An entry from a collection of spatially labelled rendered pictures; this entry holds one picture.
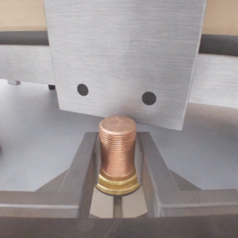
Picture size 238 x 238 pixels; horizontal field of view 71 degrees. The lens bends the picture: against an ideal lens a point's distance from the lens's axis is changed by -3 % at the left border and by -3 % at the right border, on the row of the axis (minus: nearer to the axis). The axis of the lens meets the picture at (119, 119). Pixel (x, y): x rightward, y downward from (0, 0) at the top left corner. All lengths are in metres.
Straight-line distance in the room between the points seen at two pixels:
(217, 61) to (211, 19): 0.06
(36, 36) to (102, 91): 0.19
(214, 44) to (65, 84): 0.17
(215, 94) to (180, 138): 0.18
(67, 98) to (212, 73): 0.14
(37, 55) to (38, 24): 0.06
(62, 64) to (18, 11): 0.18
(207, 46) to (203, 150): 0.18
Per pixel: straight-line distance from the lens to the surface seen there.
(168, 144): 0.34
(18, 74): 0.29
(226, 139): 0.40
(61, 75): 0.17
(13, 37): 0.35
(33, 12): 0.31
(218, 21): 0.23
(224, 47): 0.24
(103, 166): 0.16
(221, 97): 0.20
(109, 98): 0.15
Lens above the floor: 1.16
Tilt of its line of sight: 29 degrees up
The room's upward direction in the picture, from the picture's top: 179 degrees counter-clockwise
